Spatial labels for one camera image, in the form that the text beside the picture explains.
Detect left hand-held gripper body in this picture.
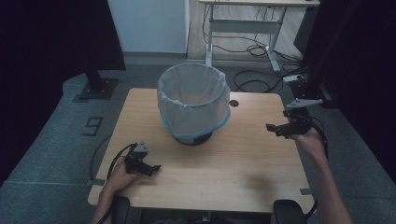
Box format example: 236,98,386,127
123,141,152,175

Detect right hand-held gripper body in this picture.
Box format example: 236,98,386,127
282,97,324,136

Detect trash bin with white liner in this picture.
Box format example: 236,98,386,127
156,62,233,140

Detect person's right hand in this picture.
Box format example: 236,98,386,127
293,126,327,161

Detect person's left hand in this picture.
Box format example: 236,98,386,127
106,160,142,196

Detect white power strip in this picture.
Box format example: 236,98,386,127
282,74,304,84

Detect black chair armrest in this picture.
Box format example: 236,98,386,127
272,199,308,224
111,195,131,224

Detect dark curtain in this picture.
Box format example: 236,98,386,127
0,0,127,188
293,0,396,185

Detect white panel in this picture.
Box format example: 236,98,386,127
106,0,191,54

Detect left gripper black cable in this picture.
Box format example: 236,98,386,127
96,143,138,224

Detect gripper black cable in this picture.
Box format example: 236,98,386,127
96,143,138,224
290,112,330,221

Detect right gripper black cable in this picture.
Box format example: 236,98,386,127
290,112,330,221

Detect black stand with base plate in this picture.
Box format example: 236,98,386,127
78,55,120,101
289,46,339,109

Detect thin black floor cable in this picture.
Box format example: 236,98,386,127
90,133,113,182

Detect black floor cables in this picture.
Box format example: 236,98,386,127
202,4,309,94

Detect white desk frame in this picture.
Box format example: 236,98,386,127
199,0,321,74

